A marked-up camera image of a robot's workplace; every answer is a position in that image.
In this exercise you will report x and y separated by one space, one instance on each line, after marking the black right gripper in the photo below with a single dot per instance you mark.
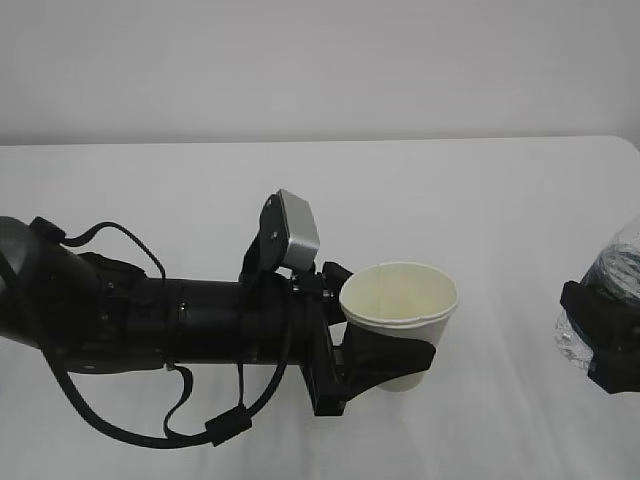
610 328

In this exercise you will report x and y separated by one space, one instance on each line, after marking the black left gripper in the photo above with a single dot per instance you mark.
371 360

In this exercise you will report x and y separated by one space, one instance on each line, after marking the clear plastic water bottle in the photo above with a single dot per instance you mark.
615 272

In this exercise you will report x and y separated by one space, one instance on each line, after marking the white paper cup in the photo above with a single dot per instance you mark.
404 300

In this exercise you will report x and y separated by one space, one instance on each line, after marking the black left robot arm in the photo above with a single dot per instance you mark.
105 316

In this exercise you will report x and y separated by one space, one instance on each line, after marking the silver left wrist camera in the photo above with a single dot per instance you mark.
288 235

